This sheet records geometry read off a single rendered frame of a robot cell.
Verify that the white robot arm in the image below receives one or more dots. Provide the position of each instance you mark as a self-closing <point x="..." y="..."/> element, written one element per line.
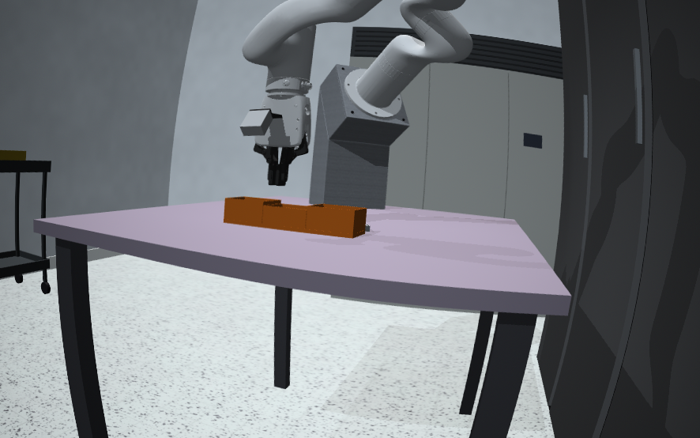
<point x="289" y="59"/>

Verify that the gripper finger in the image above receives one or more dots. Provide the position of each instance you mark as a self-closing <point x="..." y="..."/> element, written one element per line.
<point x="271" y="156"/>
<point x="288" y="154"/>

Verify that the orange bin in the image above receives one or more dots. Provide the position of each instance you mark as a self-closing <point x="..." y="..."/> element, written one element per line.
<point x="343" y="221"/>

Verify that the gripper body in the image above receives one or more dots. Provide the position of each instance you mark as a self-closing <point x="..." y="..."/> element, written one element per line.
<point x="289" y="130"/>

